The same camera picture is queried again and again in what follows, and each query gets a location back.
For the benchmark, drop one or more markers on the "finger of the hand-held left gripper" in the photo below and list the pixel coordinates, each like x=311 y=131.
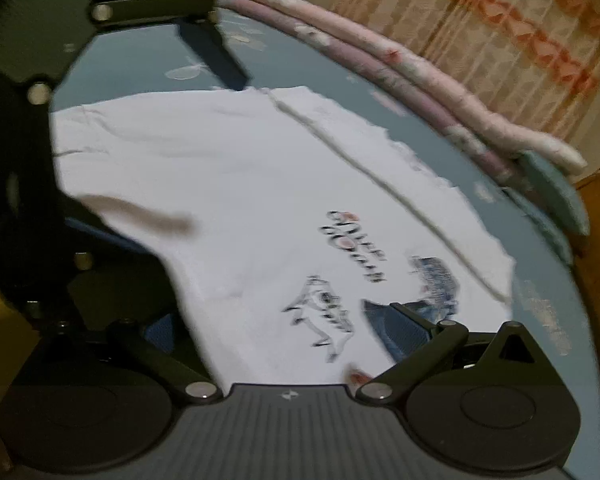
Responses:
x=105 y=270
x=215 y=55

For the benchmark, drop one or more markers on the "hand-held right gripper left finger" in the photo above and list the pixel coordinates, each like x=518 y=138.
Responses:
x=162 y=330

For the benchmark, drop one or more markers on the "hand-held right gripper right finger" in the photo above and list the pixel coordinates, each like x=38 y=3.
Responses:
x=395 y=330

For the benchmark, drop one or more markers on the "white printed long-sleeve shirt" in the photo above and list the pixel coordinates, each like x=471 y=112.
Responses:
x=230 y=160

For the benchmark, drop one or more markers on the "blue floral bed sheet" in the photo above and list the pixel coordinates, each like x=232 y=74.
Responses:
x=305 y=62

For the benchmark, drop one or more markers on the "teal pillow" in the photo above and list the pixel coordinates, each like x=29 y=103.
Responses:
x=555 y=190
x=540 y=230

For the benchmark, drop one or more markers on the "purple floral quilt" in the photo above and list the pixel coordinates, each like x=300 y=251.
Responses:
x=405 y=90

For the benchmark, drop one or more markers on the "pink floral quilt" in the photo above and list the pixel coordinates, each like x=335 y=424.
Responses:
x=430 y=75

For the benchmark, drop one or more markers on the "patterned orange beige curtain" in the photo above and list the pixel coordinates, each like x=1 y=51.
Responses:
x=505 y=35

